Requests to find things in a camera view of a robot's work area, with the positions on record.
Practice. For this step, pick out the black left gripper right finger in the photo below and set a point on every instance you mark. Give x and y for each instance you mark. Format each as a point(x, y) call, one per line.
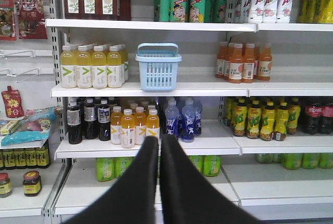
point(187, 197)

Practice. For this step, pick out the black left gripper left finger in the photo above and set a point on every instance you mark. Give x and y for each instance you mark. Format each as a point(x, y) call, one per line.
point(131, 199)

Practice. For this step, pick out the light blue plastic basket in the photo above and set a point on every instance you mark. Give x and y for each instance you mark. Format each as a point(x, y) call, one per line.
point(158, 66)

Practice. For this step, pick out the green drink bottle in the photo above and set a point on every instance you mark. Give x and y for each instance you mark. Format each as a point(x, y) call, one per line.
point(211, 165)
point(105, 169)

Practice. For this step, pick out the orange juice bottle white label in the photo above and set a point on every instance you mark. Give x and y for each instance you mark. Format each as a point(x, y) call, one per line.
point(127, 129)
point(140, 125)
point(116, 125)
point(152, 124)

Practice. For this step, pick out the blue sports drink bottle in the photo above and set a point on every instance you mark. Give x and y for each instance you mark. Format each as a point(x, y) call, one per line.
point(188, 118)
point(171, 118)

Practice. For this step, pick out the dark drink bottle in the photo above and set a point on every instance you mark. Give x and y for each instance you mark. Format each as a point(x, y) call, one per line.
point(90, 119)
point(74, 123)
point(104, 120)

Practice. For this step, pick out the red lid sauce jar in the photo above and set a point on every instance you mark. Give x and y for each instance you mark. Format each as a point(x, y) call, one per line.
point(32, 184)

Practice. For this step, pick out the yellow lemon tea bottle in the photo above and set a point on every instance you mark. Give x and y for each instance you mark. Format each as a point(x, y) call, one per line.
point(281, 121)
point(239, 117)
point(253, 120)
point(267, 122)

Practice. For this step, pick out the blue snack bag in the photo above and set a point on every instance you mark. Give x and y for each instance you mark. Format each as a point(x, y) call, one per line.
point(35, 125)

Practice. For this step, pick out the orange C100 drink bottle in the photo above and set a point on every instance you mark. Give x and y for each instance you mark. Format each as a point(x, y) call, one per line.
point(248, 64)
point(265, 63)
point(219, 73)
point(236, 65)

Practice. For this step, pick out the pale yellow juice bottle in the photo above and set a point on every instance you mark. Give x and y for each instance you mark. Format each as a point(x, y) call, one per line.
point(83, 68)
point(99, 66)
point(67, 66)
point(114, 67)

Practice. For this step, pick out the white metal shelf rack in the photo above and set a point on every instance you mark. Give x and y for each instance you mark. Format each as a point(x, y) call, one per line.
point(301, 67)

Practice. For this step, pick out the red sauce pouch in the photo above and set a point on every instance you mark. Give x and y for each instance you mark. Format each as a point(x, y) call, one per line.
point(13, 103)

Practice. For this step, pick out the dark cola plastic bottle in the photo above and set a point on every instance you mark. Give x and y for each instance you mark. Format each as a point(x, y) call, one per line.
point(312, 115)

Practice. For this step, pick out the green cartoon label bottle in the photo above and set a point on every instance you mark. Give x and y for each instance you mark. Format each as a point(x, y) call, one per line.
point(196, 11)
point(178, 11)

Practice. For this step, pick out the white pink AD milk bottle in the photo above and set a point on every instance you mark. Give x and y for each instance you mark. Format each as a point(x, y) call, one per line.
point(283, 11)
point(256, 11)
point(270, 11)

